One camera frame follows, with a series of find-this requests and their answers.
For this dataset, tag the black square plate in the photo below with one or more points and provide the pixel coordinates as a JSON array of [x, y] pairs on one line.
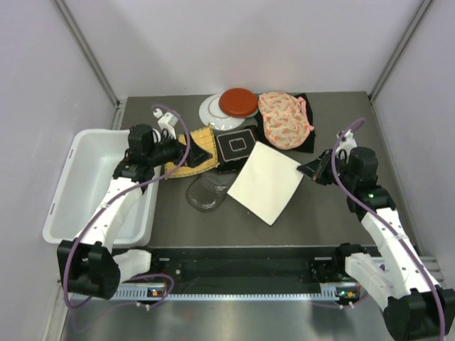
[[235, 147]]

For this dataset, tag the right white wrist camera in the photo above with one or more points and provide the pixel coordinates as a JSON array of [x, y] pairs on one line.
[[346, 144]]

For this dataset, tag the red plate at back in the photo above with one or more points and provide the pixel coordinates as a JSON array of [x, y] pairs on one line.
[[238, 103]]

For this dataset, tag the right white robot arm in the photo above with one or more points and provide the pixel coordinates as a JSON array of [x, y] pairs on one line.
[[414, 305]]

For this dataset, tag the white plastic bin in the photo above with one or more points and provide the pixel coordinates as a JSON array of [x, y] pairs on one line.
[[86, 175]]

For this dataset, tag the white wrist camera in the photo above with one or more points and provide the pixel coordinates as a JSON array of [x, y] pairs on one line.
[[166, 123], [346, 144]]

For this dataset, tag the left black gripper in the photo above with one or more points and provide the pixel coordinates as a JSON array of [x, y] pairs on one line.
[[195, 154]]

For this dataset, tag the floral pink cloth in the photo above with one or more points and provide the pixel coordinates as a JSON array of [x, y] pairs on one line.
[[284, 120]]

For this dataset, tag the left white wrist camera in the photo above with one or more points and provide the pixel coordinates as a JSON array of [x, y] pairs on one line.
[[166, 123]]

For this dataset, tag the black cloth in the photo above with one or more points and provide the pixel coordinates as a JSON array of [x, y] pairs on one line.
[[309, 142]]

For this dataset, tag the yellow woven square plate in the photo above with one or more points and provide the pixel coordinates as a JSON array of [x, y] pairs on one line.
[[204, 138]]

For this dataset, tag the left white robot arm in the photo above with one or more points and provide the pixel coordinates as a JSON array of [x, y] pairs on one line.
[[86, 263]]

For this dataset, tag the white square plate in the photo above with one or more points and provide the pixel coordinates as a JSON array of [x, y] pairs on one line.
[[266, 183]]

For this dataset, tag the white round rimmed plate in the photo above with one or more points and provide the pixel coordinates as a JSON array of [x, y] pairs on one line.
[[211, 115]]

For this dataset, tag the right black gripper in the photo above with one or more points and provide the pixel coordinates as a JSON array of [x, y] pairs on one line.
[[313, 168]]

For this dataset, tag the clear glass plate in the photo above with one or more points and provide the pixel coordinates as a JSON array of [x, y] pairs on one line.
[[208, 191]]

